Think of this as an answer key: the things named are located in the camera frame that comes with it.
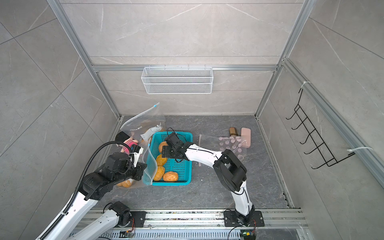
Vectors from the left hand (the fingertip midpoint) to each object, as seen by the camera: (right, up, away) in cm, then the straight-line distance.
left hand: (148, 163), depth 72 cm
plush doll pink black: (-25, +11, +24) cm, 36 cm away
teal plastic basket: (+16, -8, +19) cm, 26 cm away
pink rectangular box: (+60, +10, +32) cm, 69 cm away
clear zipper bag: (-11, +12, +18) cm, 25 cm away
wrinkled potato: (+1, +5, +24) cm, 25 cm away
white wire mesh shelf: (+12, +50, +29) cm, 59 cm away
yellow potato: (+2, -3, +16) cm, 17 cm away
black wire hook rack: (+77, +5, -13) cm, 78 cm away
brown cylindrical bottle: (+51, +15, +35) cm, 64 cm away
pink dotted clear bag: (+50, +7, +21) cm, 55 cm away
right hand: (+6, +2, +17) cm, 18 cm away
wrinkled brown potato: (+9, -11, +12) cm, 18 cm away
